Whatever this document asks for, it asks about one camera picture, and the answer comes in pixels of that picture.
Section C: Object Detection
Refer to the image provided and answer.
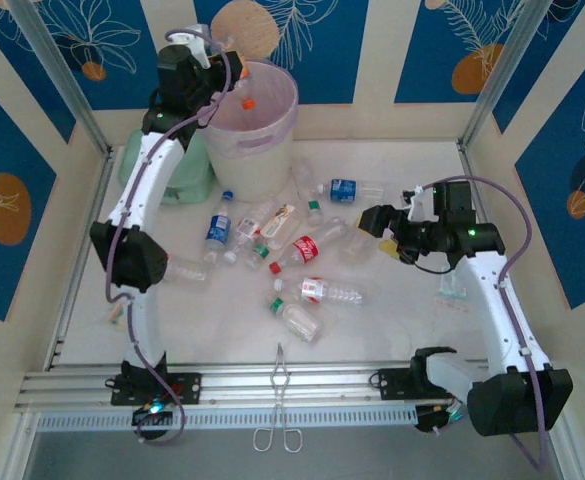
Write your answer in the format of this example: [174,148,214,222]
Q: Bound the clear bottle orange cap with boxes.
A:
[229,74,259,112]

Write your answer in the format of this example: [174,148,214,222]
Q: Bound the red label cola bottle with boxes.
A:
[268,217,352,275]

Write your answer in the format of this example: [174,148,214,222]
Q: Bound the clear bottle green neck band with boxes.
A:
[291,157,324,226]

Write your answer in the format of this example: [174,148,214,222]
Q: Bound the long red white label bottle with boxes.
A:
[272,275,382,307]

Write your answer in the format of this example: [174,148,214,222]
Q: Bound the orange white label bottle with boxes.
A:
[259,202,303,239]

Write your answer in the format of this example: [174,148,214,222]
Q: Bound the white ribbed plastic bin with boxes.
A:
[199,60,301,202]

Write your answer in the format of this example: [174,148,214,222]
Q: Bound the wide clear bottle green cap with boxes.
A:
[266,297,326,344]

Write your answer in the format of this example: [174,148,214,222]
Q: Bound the small clear bottle green cap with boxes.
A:
[245,233,293,271]

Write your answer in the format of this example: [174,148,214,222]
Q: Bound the clear sachet teal print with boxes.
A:
[439,273,466,301]

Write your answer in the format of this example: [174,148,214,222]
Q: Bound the clear sachet pink print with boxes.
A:
[434,294,473,315]

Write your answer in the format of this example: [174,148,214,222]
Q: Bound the mint green zip pouch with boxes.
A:
[117,128,214,206]

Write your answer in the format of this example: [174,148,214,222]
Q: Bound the black base electronics box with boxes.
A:
[414,399,468,435]
[131,397,174,427]

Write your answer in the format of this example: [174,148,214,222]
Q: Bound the metal tongs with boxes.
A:
[252,342,304,454]

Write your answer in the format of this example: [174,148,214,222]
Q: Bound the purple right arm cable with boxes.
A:
[419,174,548,474]

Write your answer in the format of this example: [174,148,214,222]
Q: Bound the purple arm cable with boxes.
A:
[419,174,548,474]
[104,29,238,447]

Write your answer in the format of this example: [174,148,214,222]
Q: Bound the aluminium frame post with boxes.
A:
[6,0,112,157]
[459,0,556,151]

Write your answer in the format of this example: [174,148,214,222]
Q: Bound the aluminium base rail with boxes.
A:
[14,357,563,412]

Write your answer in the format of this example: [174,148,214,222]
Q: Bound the grey slotted cable duct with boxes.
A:
[35,403,419,433]

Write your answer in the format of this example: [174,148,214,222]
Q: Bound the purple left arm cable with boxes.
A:
[104,29,238,447]

